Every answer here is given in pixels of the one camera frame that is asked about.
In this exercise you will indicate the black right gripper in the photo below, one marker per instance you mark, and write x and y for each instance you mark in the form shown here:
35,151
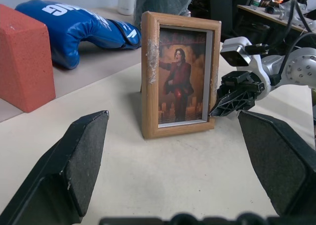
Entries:
243,80

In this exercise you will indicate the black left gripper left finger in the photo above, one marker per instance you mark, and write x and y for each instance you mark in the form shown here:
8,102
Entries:
74,156

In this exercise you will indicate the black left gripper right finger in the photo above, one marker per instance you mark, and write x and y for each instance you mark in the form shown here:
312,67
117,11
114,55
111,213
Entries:
279,161

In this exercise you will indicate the wooden picture frame with photo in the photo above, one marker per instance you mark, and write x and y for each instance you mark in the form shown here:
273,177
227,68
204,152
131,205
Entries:
181,77

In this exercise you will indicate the wooden background desk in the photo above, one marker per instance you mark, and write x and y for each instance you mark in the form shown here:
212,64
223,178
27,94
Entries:
266,16

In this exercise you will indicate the black cylindrical device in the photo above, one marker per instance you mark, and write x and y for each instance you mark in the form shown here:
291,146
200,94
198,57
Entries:
272,10

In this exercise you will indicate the red foam brick block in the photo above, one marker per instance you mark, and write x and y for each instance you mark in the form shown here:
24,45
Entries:
22,59

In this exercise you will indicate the clear plastic bag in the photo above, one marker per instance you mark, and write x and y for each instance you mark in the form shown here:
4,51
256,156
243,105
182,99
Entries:
303,12

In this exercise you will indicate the black plastic-wrapped bag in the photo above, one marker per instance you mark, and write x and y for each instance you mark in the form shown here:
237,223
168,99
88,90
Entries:
160,3

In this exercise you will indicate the blue boxing glove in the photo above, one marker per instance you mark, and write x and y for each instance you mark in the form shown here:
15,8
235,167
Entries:
74,32

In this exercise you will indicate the white bottle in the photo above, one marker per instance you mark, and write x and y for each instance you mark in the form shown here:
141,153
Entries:
126,0

